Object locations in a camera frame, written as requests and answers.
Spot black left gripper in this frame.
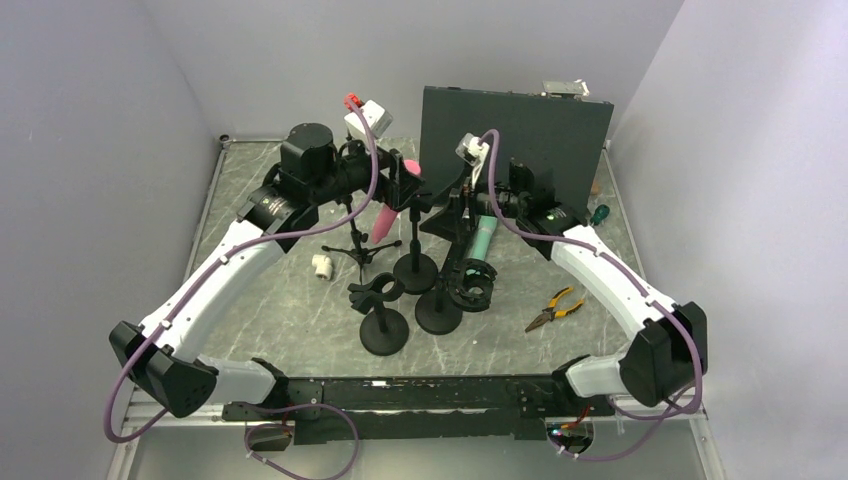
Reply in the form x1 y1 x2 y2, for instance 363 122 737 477
311 134 427 210

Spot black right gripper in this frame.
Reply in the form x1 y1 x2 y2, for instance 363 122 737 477
419 162 527 243

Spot black mesh-head microphone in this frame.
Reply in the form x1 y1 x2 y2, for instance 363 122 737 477
440 222 474 289

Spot mint green microphone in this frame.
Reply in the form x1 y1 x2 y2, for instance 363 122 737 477
468 216 498 261

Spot pink microphone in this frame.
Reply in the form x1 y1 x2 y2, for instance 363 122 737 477
369 159 421 244

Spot black pink-mic desk stand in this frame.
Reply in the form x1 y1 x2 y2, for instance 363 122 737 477
392 195 439 295

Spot black clip desk stand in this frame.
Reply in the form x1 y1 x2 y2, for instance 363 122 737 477
347 272 410 356

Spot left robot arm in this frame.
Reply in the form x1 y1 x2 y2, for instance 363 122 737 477
109 123 424 420

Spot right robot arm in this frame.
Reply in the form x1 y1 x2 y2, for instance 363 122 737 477
422 159 707 416

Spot white plastic connector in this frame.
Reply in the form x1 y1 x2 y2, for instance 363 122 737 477
311 254 334 281

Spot dark green upright board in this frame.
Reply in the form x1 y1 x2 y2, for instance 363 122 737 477
419 86 614 217

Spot metal clamp behind board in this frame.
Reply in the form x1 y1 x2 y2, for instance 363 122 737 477
541 79 590 99

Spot black shock-mount desk stand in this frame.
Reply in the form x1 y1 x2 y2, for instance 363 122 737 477
415 258 497 335

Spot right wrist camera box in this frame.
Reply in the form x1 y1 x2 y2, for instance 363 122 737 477
455 133 491 175

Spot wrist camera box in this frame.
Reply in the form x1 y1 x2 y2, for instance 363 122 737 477
344 93 394 141
455 133 491 175

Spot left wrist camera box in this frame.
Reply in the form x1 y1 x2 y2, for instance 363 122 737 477
344 93 394 141

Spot black tripod shock-mount stand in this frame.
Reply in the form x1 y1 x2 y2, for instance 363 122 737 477
321 219 403 283

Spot yellow-handled pliers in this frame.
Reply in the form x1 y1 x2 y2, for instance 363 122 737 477
524 286 585 333

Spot green-handled screwdriver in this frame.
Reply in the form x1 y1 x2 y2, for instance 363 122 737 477
589 204 611 227

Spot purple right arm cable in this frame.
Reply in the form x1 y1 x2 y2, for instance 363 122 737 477
476 129 705 464

